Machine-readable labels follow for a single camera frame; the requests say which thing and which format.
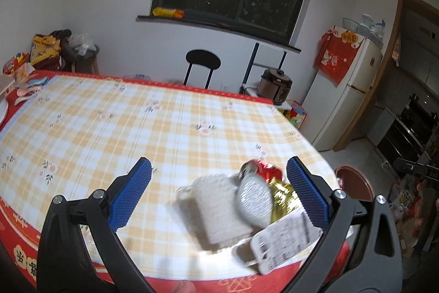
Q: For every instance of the orange red snack bag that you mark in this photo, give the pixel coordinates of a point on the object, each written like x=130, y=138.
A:
x=15, y=62

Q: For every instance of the yellow checked tablecloth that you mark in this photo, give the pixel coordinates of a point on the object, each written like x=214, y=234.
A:
x=120, y=128

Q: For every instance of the red printed tablecloth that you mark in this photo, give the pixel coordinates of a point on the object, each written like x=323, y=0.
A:
x=20, y=245

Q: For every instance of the dark red bag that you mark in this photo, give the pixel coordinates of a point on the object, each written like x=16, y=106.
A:
x=51, y=63

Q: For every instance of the yellow paper bag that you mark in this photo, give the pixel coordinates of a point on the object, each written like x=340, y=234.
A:
x=44, y=49

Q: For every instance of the red drink can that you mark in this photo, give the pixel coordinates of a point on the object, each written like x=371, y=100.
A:
x=265, y=170

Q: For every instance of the white foam net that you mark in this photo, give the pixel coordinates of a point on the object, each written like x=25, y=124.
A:
x=216, y=210

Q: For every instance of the white fridge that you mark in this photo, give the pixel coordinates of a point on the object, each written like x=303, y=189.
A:
x=339, y=107

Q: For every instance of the hanging door ornament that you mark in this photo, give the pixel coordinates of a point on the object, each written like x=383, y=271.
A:
x=396, y=51

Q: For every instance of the brown pressure cooker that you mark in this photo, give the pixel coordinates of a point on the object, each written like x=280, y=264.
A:
x=276, y=87

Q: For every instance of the brown plastic bin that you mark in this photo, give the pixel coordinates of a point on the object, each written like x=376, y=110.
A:
x=355, y=181

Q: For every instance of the yellow snack packet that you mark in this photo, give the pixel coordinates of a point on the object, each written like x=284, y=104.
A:
x=168, y=12

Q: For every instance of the clear crumpled plastic bag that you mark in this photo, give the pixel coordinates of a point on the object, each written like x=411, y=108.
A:
x=81, y=42

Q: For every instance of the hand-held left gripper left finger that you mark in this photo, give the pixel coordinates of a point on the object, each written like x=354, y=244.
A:
x=132, y=195

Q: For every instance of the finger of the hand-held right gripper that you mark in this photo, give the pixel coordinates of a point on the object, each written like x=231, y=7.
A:
x=416, y=169

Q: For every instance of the wooden stool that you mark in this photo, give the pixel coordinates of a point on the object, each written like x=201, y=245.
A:
x=87, y=61

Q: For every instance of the pink blue cloths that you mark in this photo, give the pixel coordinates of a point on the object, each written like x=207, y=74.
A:
x=31, y=87

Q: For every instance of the gold foil wrapper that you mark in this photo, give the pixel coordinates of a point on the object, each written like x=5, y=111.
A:
x=283, y=198

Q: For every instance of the white printed packet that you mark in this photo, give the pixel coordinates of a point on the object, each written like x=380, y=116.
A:
x=284, y=241

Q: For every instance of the black windowsill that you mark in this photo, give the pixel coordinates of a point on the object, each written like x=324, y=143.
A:
x=219, y=29

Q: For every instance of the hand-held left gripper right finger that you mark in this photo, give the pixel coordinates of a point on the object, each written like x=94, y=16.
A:
x=307, y=195

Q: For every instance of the wooden door frame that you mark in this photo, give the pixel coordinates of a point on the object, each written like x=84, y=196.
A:
x=384, y=73

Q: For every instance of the colourful packets pile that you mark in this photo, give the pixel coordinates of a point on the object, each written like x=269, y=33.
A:
x=406, y=210

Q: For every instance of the black round-back chair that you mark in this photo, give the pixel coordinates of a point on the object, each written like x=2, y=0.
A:
x=202, y=59

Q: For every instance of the clear containers on fridge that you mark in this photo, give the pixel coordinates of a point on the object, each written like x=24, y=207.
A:
x=367, y=28

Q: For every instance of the red printed cloth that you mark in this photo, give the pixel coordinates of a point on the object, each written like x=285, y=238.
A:
x=334, y=56

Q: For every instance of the black built-in oven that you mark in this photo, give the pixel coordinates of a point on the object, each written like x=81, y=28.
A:
x=408, y=131

